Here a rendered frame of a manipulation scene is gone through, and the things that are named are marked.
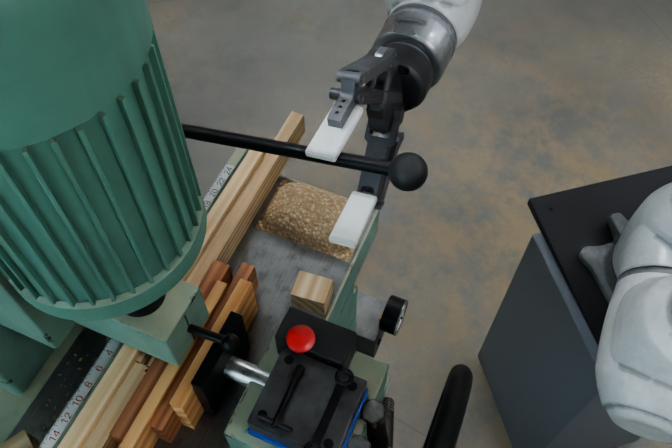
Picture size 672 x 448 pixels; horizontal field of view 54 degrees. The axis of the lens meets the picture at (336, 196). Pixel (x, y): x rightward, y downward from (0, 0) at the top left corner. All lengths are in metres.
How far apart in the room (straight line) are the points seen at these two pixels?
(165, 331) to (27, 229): 0.27
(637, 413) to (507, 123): 1.46
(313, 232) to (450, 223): 1.17
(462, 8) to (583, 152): 1.51
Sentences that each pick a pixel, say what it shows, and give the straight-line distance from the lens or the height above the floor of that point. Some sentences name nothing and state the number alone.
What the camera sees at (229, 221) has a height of 0.94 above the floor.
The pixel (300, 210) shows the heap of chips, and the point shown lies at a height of 0.93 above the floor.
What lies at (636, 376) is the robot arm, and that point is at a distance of 0.98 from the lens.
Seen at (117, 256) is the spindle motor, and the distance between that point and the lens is 0.51.
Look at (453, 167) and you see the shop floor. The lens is 2.14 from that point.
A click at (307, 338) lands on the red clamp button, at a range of 0.70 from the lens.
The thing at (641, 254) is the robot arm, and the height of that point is 0.81.
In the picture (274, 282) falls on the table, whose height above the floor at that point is 0.90.
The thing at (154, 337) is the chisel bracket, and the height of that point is 1.03.
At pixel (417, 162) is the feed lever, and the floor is 1.22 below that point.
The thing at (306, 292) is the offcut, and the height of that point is 0.93.
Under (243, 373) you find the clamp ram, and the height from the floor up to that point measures 0.96.
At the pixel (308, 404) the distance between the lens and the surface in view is 0.70.
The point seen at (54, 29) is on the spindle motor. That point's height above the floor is 1.44.
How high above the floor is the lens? 1.66
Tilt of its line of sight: 55 degrees down
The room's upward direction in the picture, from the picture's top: straight up
